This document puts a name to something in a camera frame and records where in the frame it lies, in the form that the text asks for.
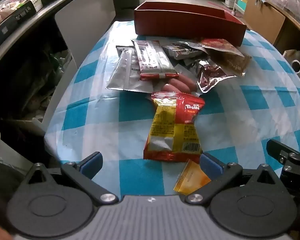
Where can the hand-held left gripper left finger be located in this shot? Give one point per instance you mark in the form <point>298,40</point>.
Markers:
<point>91,164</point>

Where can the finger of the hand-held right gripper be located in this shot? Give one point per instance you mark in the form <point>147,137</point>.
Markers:
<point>277,150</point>

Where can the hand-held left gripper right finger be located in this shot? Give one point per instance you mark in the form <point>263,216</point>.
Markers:
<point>211,166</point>

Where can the small orange sachet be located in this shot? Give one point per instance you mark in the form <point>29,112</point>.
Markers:
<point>192,180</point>

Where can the red yellow snack packet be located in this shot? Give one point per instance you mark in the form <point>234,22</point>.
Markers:
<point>170,130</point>

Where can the pink sausages packet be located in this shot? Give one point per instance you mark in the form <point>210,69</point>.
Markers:
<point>182,82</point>

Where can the dark red foil packet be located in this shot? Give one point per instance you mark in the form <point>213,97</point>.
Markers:
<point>211,73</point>

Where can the long silver snack packet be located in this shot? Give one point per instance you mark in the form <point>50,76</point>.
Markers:
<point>125,75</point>

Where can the clear packet of brown snack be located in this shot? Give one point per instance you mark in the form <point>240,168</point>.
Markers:
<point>230,57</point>

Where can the brown white wafer packet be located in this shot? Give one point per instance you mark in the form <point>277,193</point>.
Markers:
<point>182,50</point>

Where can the silver packet with red end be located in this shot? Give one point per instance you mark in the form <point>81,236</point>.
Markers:
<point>152,60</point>

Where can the red cardboard box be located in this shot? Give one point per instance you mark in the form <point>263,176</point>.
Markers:
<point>190,27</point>

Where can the blue white checked tablecloth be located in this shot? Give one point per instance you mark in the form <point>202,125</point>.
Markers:
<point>240,120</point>

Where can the metal pipe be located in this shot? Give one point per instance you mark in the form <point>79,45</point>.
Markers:
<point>298,66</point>

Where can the green plastic bag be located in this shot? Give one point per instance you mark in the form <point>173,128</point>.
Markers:
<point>45,75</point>

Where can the wooden cabinet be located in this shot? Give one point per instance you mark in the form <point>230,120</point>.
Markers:
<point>262,22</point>

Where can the clear bag of food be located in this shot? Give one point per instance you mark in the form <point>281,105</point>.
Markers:
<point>7,10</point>

